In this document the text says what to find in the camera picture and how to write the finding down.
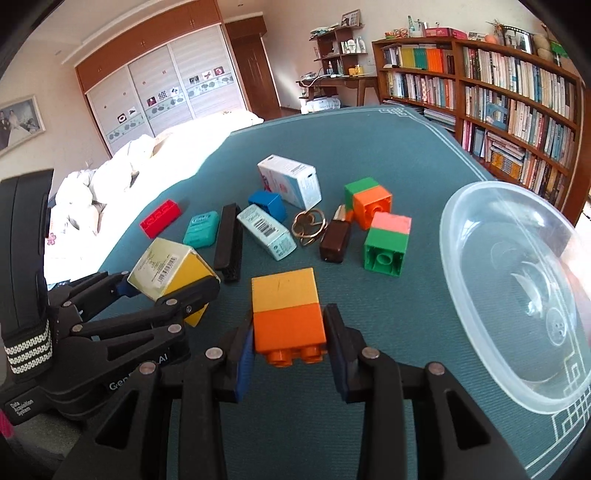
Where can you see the green orange toy block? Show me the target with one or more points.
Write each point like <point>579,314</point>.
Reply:
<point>366,197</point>

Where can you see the brown lipstick tube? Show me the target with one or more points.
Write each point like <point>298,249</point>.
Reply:
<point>336,238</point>

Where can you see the pale green barcode box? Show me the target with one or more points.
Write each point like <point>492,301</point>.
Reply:
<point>271,234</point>

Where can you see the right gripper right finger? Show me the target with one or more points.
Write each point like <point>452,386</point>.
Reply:
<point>454,437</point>

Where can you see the yellow ointment box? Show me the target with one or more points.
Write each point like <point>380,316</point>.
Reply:
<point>167,266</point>

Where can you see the brown wooden door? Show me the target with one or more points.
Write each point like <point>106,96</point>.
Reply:
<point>246,38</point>

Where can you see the gold pearl brooch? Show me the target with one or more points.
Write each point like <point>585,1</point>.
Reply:
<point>309,226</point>

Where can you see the wooden desk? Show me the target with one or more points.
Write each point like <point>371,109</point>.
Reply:
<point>329,85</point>

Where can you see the teal table cloth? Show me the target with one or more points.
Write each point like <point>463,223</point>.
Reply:
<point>292,423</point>

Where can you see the wooden bookshelf with books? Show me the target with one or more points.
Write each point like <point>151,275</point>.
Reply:
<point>525,119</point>

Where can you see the red toy brick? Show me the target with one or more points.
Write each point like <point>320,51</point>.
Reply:
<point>160,218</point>

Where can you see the white bedding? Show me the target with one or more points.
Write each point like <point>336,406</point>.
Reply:
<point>92,209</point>

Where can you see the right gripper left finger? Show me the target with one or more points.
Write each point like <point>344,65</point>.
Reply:
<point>129,437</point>

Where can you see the clear plastic bowl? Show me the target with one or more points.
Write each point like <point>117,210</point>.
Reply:
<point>512,265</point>

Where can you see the white sliding wardrobe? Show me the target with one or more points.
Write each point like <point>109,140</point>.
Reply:
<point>173,67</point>

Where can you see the yellow orange toy block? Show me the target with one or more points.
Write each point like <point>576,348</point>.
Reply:
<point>287,318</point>

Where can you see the small wooden shelf unit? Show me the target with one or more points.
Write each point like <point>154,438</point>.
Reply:
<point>339,50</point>

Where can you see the long black case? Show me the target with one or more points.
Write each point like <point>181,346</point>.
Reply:
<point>228,252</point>

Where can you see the red green toy block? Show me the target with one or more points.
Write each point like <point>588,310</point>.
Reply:
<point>386,243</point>

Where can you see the blue toy brick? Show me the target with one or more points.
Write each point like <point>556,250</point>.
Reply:
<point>270,202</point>

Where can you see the white blue medicine box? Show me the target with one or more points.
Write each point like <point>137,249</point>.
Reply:
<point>295,182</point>

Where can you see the framed wedding photo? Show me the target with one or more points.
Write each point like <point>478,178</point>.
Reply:
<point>21,121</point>

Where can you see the teal Glide floss box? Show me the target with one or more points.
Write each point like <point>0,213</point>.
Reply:
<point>202,230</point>

